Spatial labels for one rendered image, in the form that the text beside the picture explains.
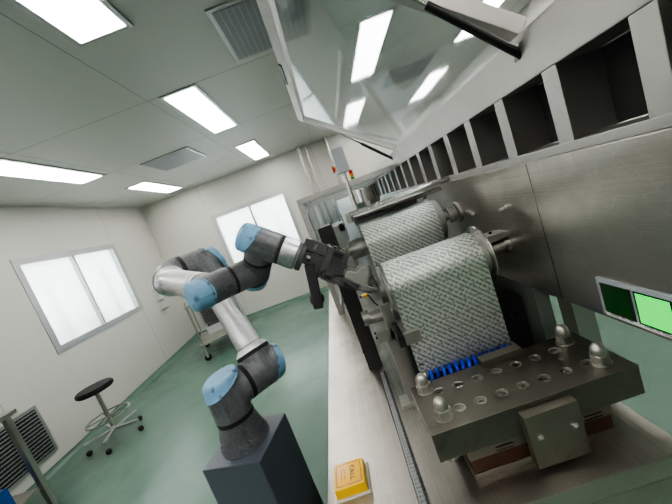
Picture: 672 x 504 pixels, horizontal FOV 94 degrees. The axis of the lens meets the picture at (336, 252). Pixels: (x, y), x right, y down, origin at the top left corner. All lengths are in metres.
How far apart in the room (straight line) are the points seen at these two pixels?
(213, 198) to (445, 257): 6.12
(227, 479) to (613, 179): 1.15
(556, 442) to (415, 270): 0.41
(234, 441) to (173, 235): 6.13
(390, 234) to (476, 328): 0.36
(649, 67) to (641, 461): 0.62
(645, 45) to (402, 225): 0.65
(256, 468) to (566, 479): 0.74
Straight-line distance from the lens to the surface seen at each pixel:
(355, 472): 0.85
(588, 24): 0.61
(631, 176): 0.59
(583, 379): 0.78
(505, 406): 0.73
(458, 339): 0.85
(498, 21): 0.74
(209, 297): 0.78
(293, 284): 6.51
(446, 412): 0.71
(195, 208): 6.82
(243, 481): 1.15
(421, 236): 1.01
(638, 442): 0.87
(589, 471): 0.81
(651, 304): 0.65
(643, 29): 0.56
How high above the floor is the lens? 1.49
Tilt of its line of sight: 8 degrees down
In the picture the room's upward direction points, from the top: 20 degrees counter-clockwise
